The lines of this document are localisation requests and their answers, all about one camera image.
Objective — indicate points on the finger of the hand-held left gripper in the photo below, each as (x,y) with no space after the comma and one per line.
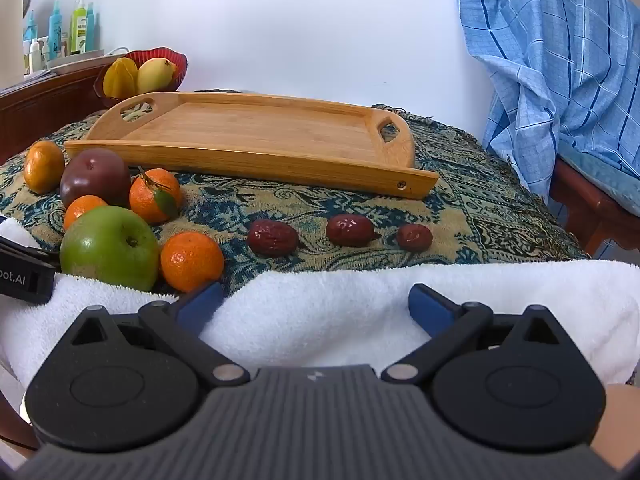
(22,251)

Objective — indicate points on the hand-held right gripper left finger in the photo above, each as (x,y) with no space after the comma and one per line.
(200,305)

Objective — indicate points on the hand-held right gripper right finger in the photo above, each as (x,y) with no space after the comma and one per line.
(430,307)

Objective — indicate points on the small red date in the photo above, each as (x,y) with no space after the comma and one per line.
(414,237)

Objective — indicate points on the green apple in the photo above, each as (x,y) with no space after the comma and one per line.
(105,250)

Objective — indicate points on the large red date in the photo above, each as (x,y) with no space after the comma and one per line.
(272,236)

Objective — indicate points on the purple passion fruit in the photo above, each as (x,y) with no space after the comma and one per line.
(95,175)

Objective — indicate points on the orange tangerine with green leaf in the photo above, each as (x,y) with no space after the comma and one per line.
(152,195)

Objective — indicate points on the white terry towel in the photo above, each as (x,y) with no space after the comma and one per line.
(325,310)

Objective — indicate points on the teal paisley patterned blanket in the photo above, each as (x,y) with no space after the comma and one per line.
(475,210)

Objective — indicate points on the dark wooden cabinet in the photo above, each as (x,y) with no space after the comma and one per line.
(40,105)

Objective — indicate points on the stack of papers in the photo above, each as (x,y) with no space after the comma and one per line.
(35,78)

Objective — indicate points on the red-brown wooden chair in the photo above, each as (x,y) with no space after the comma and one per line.
(590,207)

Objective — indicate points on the small white bottle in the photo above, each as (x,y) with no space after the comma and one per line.
(34,57)

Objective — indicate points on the white plastic tray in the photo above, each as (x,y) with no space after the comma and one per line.
(75,61)

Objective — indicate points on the yellow starfruit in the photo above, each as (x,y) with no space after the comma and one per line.
(120,77)

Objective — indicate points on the cream cylindrical canister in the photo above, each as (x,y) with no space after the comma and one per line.
(11,35)

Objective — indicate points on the yellow mango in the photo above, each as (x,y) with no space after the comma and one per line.
(155,76)

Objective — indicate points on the light blue seat cushion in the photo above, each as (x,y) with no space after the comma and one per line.
(612,182)

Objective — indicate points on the person's leg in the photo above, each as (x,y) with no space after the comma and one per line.
(617,425)

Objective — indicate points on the small teal bottle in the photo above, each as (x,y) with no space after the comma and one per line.
(30,27)

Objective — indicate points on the green spray bottle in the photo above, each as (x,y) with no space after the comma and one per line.
(78,27)

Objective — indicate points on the plain teal bottle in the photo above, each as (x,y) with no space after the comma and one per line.
(90,27)

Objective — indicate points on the red glass fruit bowl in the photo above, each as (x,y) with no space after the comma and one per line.
(178,67)

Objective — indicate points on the blue plaid cloth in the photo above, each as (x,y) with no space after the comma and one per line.
(550,60)

